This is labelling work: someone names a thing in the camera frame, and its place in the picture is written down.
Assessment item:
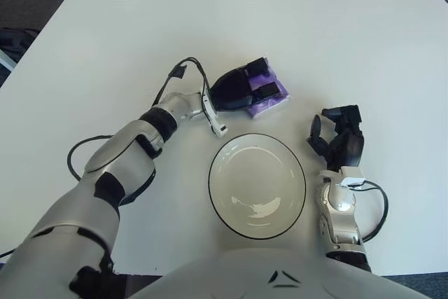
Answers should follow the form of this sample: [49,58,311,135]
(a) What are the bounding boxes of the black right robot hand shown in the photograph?
[306,104,365,173]

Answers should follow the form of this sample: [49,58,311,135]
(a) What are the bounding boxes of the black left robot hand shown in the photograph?
[211,57,281,113]

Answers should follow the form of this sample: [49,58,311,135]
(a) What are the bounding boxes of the grey robot torso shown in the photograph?
[129,246,448,299]

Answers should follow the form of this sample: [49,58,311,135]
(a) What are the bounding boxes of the purple tissue paper pack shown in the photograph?
[244,60,291,120]

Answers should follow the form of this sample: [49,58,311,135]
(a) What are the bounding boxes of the white plate with black rim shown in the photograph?
[208,133,307,239]

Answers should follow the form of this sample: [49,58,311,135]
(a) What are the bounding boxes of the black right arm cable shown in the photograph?
[351,179,389,242]

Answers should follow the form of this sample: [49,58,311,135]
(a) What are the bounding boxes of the black bag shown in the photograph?
[0,28,39,62]

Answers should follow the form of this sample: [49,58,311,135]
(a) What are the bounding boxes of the white furniture panel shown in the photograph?
[0,48,17,71]

